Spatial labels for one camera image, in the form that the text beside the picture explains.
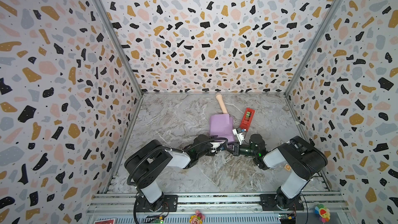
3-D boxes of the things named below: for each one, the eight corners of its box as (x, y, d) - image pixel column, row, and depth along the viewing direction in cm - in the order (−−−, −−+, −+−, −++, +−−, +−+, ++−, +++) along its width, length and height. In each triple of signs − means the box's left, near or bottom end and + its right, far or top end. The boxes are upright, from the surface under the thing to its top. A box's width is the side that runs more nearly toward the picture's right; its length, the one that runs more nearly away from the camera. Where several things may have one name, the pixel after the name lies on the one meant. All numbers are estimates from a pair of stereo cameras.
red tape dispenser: (238, 129, 104) (240, 122, 98) (244, 114, 112) (246, 107, 106) (248, 132, 102) (250, 126, 96) (253, 117, 111) (255, 110, 105)
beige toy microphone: (223, 114, 112) (223, 111, 109) (216, 96, 124) (216, 93, 121) (228, 113, 112) (228, 110, 110) (220, 95, 124) (220, 92, 122)
